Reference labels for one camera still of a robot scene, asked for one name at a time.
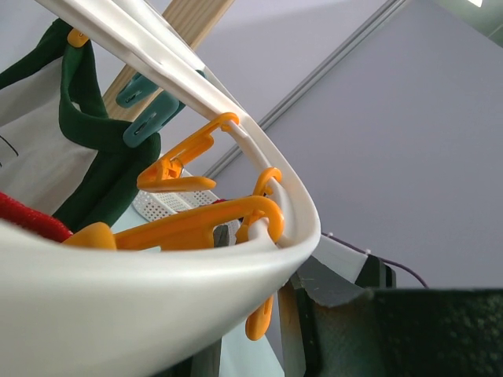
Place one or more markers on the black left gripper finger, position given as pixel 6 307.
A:
pixel 332 327

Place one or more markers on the white plastic clip hanger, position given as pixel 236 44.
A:
pixel 75 311

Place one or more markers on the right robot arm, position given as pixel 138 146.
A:
pixel 354 265

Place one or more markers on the small orange clip top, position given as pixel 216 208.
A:
pixel 77 39

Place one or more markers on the orange clothespin middle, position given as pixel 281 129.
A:
pixel 258 322

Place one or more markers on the orange plastic clothespin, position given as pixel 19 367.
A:
pixel 187 230

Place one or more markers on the white perforated plastic basket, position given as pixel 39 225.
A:
pixel 154 206

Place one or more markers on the orange clothespin on rim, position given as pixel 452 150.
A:
pixel 166 174

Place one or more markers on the teal clothespin on shirt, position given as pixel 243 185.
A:
pixel 161 110

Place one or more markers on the green and white t-shirt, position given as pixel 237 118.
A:
pixel 61 154

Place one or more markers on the wooden clothes rack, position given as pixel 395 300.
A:
pixel 178 30

